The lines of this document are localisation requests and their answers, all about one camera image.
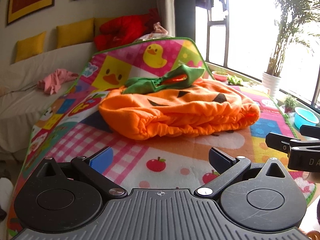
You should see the orange pumpkin costume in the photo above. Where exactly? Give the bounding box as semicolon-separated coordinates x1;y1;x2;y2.
99;65;260;140

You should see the blue plastic basin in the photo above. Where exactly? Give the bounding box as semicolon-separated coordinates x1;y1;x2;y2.
294;107;319;129

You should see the red blanket pile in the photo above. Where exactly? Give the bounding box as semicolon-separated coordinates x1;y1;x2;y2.
94;8;161;51

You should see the colourful cartoon play mat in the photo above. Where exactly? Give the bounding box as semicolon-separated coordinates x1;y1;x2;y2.
8;38;315;239

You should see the white sofa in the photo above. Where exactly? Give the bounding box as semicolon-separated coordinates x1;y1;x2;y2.
1;43;96;159

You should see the pink garment on sofa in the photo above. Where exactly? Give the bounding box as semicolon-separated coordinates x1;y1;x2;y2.
37;69;79;95

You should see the yellow cushion middle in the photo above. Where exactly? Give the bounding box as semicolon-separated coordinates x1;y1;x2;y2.
56;18;94;49

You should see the yellow cushion left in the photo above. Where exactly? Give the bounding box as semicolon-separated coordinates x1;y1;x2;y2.
15;31;47;63

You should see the potted palm plant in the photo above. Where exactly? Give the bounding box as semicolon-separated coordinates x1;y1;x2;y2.
262;0;319;99

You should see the yellow cushion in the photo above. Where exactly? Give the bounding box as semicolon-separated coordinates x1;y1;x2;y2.
15;31;47;63
56;18;94;49

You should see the red plant pot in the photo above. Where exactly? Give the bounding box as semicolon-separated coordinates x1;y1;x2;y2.
212;71;229;82

